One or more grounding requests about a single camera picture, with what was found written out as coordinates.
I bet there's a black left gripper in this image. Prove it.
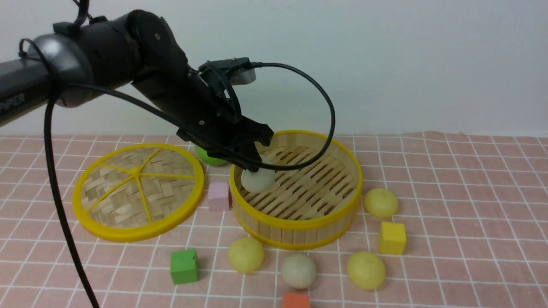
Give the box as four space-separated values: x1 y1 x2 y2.
132 64 274 172

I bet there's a white bun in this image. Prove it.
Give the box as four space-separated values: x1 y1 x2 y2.
280 253 317 289
240 168 275 193

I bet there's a yellow bun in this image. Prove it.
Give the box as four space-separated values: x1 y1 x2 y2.
363 188 399 219
227 237 265 274
347 250 386 290

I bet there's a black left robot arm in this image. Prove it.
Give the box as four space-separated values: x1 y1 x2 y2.
0 10 273 172

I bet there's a bamboo steamer tray yellow rim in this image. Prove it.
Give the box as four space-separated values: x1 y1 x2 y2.
229 140 363 250

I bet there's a woven bamboo steamer lid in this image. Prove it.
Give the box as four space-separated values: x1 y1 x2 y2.
72 143 206 243

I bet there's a green apple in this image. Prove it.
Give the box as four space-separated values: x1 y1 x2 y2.
194 145 228 166

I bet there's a pink cube block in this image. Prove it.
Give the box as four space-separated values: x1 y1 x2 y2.
207 182 231 212

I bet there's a green cube block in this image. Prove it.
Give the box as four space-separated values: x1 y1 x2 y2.
170 249 199 285

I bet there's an orange cube block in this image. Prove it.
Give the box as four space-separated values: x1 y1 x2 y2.
282 292 311 308

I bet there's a yellow cube block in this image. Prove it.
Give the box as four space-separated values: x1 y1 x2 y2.
378 222 407 255

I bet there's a pink checkered tablecloth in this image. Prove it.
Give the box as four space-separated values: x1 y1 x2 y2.
0 131 548 308

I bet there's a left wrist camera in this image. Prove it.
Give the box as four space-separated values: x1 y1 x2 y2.
200 57 256 85

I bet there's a black cable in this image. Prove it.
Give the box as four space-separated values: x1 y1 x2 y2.
18 38 336 308

